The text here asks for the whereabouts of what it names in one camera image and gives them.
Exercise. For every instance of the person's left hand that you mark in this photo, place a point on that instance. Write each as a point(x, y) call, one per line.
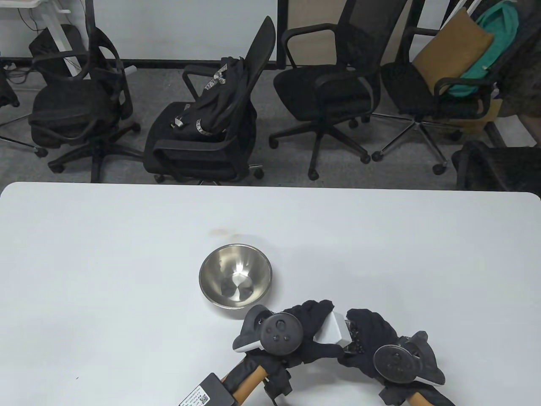
point(315, 315)

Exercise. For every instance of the person's right hand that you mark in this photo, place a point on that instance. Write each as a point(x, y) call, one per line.
point(374, 327)

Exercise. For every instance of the person's right thumb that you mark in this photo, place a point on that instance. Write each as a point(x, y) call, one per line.
point(353, 359)

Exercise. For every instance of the person's left thumb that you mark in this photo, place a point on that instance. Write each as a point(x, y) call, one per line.
point(325, 353)

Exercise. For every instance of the small white box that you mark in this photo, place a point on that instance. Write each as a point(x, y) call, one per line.
point(331, 332)

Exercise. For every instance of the person's right forearm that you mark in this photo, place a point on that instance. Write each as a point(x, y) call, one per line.
point(422, 395)

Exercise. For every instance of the person's left forearm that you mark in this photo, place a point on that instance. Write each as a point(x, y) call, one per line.
point(247, 380)

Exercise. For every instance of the black round controller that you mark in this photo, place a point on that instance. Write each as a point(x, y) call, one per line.
point(397, 359)

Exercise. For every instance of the black controller with white underside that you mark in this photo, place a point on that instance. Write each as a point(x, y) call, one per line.
point(279, 332)

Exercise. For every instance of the stainless steel bowl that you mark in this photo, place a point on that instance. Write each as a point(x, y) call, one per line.
point(219, 270)

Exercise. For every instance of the black office chair solid back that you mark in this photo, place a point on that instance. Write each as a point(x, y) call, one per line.
point(190, 156)

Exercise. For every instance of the black mesh office chair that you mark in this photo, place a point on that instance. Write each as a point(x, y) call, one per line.
point(325, 91)

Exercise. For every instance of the black office chair chrome base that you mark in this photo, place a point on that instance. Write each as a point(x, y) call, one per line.
point(422, 97)

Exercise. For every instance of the cardboard box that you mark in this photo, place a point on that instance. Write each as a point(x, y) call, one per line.
point(486, 116)

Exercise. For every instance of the brown cushion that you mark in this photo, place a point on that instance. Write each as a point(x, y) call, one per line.
point(452, 46)

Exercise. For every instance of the black office chair curved back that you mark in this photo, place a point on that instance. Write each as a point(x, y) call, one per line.
point(72, 110)

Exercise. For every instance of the dark fuzzy coat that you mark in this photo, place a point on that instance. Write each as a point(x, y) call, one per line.
point(526, 50)

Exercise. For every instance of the teal garment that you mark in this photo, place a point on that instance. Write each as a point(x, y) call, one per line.
point(498, 29)

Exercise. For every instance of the black computer tower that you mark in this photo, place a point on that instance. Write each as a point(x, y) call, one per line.
point(63, 46)

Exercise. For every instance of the black chair with grey base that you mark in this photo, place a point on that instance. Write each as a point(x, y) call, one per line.
point(8, 91)

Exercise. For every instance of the white desk leg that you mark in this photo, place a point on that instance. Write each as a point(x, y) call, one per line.
point(50, 25)

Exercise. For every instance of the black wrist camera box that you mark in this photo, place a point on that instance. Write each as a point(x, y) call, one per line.
point(205, 393)

